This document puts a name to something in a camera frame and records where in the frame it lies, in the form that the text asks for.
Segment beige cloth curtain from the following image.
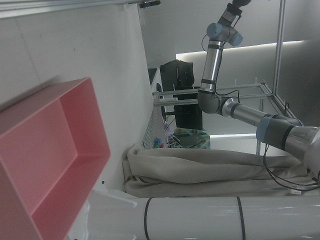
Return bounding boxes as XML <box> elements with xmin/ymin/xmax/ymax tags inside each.
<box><xmin>122</xmin><ymin>143</ymin><xmax>316</xmax><ymax>198</ymax></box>

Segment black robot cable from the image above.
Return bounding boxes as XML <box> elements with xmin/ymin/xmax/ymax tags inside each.
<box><xmin>262</xmin><ymin>143</ymin><xmax>320</xmax><ymax>192</ymax></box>

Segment pink plastic basket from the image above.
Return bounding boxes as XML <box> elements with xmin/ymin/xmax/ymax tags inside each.
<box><xmin>0</xmin><ymin>76</ymin><xmax>111</xmax><ymax>240</ymax></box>

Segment colourful patterned bag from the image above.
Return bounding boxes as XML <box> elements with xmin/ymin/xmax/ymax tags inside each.
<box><xmin>164</xmin><ymin>127</ymin><xmax>211</xmax><ymax>150</ymax></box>

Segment small colourful toys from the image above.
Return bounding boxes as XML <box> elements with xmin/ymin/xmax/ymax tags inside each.
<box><xmin>152</xmin><ymin>137</ymin><xmax>164</xmax><ymax>150</ymax></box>

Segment white wire grid panel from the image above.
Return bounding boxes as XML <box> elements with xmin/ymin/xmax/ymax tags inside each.
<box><xmin>142</xmin><ymin>99</ymin><xmax>171</xmax><ymax>150</ymax></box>

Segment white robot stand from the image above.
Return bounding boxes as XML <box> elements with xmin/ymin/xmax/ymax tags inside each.
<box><xmin>67</xmin><ymin>124</ymin><xmax>320</xmax><ymax>240</ymax></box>

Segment aluminium profile frame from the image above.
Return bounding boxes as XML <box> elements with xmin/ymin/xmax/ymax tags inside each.
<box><xmin>151</xmin><ymin>0</ymin><xmax>305</xmax><ymax>156</ymax></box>

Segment black office chair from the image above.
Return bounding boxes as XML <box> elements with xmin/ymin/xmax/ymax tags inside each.
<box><xmin>159</xmin><ymin>59</ymin><xmax>203</xmax><ymax>130</ymax></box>

